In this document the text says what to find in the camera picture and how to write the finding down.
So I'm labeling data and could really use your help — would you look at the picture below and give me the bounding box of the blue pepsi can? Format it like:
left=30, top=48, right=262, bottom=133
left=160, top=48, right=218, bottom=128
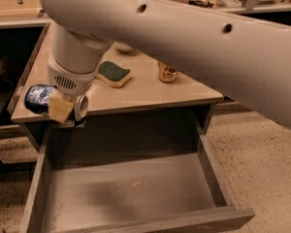
left=24, top=84, right=88, bottom=123

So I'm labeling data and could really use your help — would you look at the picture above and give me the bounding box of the white gripper with vents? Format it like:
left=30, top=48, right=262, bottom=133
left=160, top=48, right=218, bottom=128
left=47, top=55, right=96, bottom=123

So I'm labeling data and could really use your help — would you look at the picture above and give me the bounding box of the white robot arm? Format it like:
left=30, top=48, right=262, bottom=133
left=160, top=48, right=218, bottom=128
left=40, top=0, right=291, bottom=129

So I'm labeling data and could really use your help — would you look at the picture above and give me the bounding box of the open grey wooden drawer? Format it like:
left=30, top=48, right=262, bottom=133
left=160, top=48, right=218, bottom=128
left=19, top=116, right=254, bottom=233

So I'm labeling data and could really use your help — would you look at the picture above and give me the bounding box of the white bowl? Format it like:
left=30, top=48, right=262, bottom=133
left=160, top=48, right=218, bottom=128
left=113, top=42, right=133, bottom=52

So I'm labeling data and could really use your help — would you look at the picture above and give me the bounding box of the green yellow sponge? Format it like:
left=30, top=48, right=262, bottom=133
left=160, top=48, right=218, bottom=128
left=97, top=61, right=131, bottom=88

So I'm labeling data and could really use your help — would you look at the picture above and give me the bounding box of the grey cabinet with counter top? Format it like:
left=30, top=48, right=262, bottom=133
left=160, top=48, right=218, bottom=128
left=8, top=21, right=223, bottom=149

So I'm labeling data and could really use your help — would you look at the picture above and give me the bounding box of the gold soda can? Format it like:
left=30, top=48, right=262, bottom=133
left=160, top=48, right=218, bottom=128
left=158, top=62, right=178, bottom=83

